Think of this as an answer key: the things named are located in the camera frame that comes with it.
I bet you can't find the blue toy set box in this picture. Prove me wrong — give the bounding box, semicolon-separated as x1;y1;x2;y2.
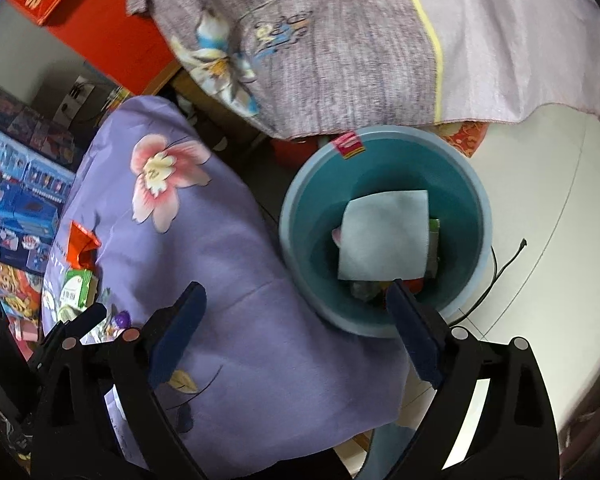
0;125;78;271

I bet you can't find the purple floral tablecloth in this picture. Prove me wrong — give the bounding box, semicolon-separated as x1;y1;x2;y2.
42;95;411;471

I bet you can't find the white paper tissue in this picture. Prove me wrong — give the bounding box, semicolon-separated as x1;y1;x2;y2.
337;189;431;282

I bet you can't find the dark toy set box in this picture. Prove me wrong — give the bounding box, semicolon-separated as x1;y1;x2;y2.
0;77;76;171

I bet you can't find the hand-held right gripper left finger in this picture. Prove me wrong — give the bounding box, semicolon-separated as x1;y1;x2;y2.
30;281;208;480

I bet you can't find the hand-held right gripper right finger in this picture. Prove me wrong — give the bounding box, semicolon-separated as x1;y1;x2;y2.
385;278;561;480

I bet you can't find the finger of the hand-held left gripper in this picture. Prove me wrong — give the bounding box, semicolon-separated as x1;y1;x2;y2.
60;302;108;343

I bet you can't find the white wall socket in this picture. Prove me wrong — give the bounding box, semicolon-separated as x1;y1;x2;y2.
55;75;98;116

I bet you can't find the yellow paper packet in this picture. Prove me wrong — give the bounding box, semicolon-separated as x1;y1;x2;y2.
107;87;131;111

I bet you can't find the red gold patterned bag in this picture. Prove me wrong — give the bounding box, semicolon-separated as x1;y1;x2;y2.
440;122;488;158

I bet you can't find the black floor cable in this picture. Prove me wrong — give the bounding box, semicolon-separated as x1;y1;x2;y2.
450;239;528;328

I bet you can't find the cartoon puppy toy box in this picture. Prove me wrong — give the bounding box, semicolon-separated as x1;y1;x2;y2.
0;255;48;343

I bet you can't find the teal plastic bucket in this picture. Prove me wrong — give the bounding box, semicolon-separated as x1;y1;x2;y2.
278;126;493;337

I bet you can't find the grey floral bedsheet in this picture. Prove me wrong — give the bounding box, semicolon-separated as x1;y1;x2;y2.
112;0;600;141

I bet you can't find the orange snack wrapper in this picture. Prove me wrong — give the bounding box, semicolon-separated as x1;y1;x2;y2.
66;221;102;266

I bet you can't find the green white packet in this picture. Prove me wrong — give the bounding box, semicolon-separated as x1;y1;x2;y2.
60;269;98;311

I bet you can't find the orange-red cardboard box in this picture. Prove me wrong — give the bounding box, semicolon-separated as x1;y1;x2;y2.
2;0;181;96

